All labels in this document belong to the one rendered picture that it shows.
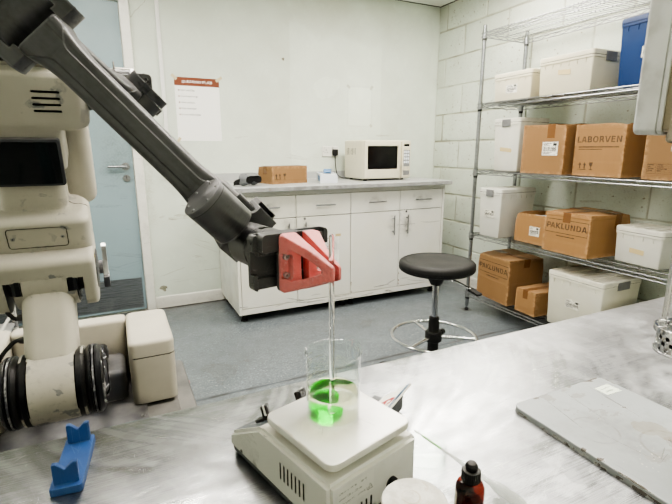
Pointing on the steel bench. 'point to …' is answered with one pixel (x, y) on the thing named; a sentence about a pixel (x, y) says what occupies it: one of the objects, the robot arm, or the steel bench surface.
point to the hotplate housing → (271, 455)
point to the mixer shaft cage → (664, 323)
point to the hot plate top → (368, 439)
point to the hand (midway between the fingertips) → (332, 272)
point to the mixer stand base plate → (611, 432)
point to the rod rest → (73, 461)
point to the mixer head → (656, 75)
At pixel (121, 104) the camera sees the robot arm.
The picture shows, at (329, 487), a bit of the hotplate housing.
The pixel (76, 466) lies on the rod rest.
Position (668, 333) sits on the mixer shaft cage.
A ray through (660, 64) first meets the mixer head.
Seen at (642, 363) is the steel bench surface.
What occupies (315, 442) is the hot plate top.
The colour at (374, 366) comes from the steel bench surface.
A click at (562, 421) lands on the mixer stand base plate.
